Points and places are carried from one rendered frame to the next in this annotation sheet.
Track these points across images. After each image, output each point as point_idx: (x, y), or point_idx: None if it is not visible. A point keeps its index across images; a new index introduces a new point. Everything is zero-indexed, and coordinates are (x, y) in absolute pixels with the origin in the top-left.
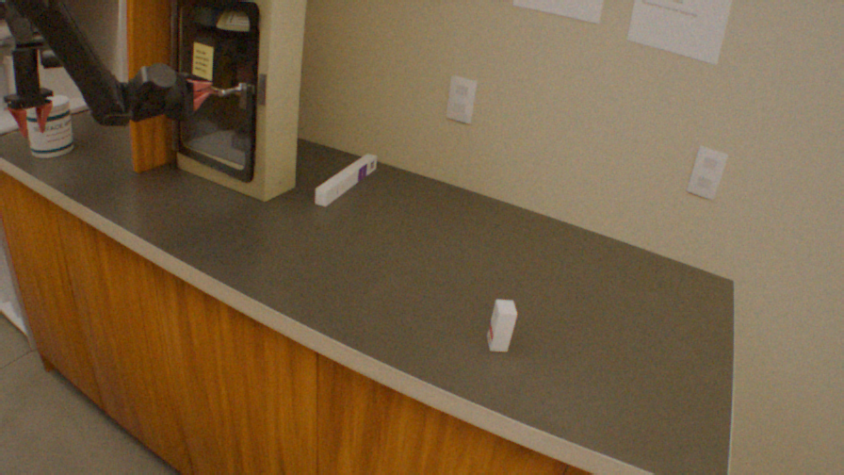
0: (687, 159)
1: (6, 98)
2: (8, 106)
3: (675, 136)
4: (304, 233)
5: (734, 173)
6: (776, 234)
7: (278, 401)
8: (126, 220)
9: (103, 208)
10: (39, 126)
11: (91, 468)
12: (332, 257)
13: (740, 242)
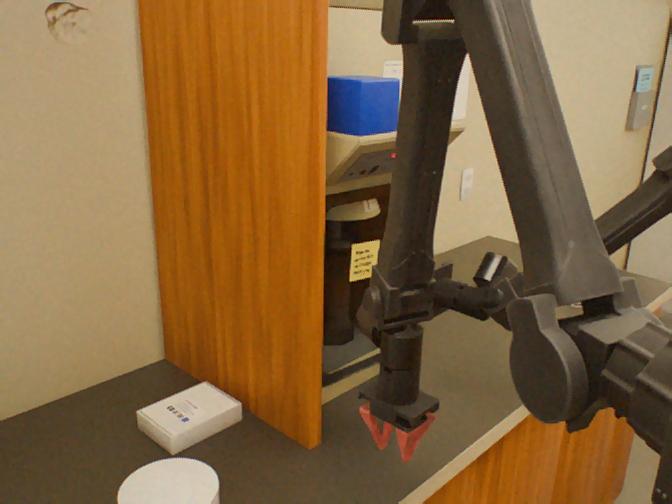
0: (457, 182)
1: (421, 414)
2: (411, 428)
3: (452, 171)
4: (461, 345)
5: (475, 177)
6: (492, 197)
7: (546, 449)
8: (457, 439)
9: (431, 462)
10: (379, 443)
11: None
12: (497, 338)
13: (481, 213)
